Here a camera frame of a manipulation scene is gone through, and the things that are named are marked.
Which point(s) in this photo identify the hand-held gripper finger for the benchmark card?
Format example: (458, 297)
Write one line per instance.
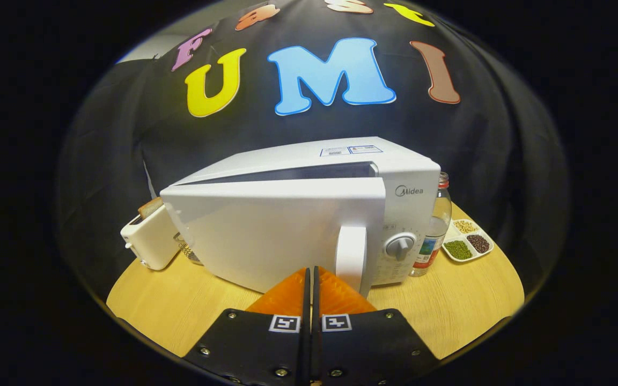
(316, 343)
(306, 343)

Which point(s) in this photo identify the white microwave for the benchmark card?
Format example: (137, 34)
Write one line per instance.
(266, 236)

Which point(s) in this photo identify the clear plastic bottle red label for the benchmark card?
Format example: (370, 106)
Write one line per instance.
(438, 225)

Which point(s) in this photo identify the white divided dish of beans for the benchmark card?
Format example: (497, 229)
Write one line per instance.
(458, 250)

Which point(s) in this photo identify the white toaster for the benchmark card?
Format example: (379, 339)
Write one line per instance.
(151, 241)

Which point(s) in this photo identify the toast slice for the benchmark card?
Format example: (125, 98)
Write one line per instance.
(151, 206)

